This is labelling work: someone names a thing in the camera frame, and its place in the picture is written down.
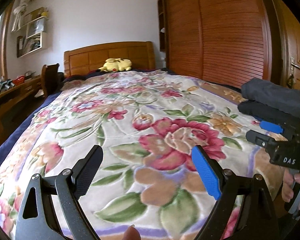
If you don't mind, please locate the white hanging robe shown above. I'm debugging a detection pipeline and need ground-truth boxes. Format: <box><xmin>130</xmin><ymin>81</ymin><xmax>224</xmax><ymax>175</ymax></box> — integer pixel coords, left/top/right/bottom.
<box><xmin>11</xmin><ymin>0</ymin><xmax>32</xmax><ymax>32</ymax></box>

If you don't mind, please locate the red basket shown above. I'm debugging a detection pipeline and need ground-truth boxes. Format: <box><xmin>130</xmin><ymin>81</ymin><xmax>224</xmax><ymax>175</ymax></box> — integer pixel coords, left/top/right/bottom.
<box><xmin>12</xmin><ymin>75</ymin><xmax>25</xmax><ymax>86</ymax></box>

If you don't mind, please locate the folded black garment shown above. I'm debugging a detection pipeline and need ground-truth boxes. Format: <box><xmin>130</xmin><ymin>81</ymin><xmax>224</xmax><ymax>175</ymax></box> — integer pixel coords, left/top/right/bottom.
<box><xmin>237</xmin><ymin>101</ymin><xmax>300</xmax><ymax>130</ymax></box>

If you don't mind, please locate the wooden chair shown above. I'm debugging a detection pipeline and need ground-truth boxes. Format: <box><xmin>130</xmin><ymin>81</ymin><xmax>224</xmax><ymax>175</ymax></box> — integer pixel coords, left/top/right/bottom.
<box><xmin>41</xmin><ymin>63</ymin><xmax>64</xmax><ymax>98</ymax></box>

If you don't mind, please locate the wooden louvered wardrobe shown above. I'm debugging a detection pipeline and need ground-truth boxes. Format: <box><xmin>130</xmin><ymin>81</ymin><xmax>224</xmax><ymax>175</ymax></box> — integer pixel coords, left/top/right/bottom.
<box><xmin>161</xmin><ymin>0</ymin><xmax>272</xmax><ymax>87</ymax></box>

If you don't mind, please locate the dark navy jacket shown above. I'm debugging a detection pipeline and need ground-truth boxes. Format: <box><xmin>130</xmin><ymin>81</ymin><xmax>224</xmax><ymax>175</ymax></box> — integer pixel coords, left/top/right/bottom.
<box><xmin>241</xmin><ymin>78</ymin><xmax>300</xmax><ymax>119</ymax></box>

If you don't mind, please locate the navy bed sheet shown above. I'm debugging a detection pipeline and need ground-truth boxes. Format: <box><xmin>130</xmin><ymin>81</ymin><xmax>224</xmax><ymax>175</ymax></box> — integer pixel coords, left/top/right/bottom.
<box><xmin>0</xmin><ymin>92</ymin><xmax>61</xmax><ymax>166</ymax></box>

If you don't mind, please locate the wooden headboard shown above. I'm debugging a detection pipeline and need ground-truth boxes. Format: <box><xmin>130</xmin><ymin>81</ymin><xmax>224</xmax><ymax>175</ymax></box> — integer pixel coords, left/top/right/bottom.
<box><xmin>64</xmin><ymin>41</ymin><xmax>156</xmax><ymax>77</ymax></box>

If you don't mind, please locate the yellow plush toy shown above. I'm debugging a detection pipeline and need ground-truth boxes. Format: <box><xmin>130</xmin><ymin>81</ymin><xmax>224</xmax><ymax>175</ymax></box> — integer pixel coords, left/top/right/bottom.
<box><xmin>98</xmin><ymin>58</ymin><xmax>132</xmax><ymax>73</ymax></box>

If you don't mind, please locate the floral bed blanket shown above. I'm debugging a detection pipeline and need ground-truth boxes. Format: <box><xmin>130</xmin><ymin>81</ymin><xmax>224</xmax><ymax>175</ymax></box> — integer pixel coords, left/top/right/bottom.
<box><xmin>0</xmin><ymin>70</ymin><xmax>283</xmax><ymax>239</ymax></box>

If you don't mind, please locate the person's left hand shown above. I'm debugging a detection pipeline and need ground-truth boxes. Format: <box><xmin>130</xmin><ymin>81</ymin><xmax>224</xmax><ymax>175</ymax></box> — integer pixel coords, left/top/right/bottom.
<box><xmin>122</xmin><ymin>225</ymin><xmax>141</xmax><ymax>240</ymax></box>

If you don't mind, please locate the person's right hand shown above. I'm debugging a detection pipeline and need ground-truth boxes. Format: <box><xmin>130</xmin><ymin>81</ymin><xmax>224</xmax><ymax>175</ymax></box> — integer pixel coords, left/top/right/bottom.
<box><xmin>281</xmin><ymin>168</ymin><xmax>300</xmax><ymax>203</ymax></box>

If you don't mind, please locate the folded blue garment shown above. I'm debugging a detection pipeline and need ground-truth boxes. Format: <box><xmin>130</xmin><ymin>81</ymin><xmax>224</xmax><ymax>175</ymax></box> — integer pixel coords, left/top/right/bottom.
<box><xmin>253</xmin><ymin>116</ymin><xmax>264</xmax><ymax>122</ymax></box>

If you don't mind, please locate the wooden desk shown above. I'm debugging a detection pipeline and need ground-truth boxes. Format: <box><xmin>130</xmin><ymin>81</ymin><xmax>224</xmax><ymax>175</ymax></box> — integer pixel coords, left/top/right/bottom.
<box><xmin>0</xmin><ymin>75</ymin><xmax>44</xmax><ymax>146</ymax></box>

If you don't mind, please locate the wooden room door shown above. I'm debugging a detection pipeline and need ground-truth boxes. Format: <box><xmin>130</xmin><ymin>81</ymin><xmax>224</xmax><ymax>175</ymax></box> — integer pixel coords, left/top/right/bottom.
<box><xmin>272</xmin><ymin>0</ymin><xmax>300</xmax><ymax>90</ymax></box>

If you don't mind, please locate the white wall shelf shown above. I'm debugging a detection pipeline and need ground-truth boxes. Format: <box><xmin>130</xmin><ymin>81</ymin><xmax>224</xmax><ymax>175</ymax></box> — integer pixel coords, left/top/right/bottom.
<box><xmin>17</xmin><ymin>7</ymin><xmax>49</xmax><ymax>58</ymax></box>

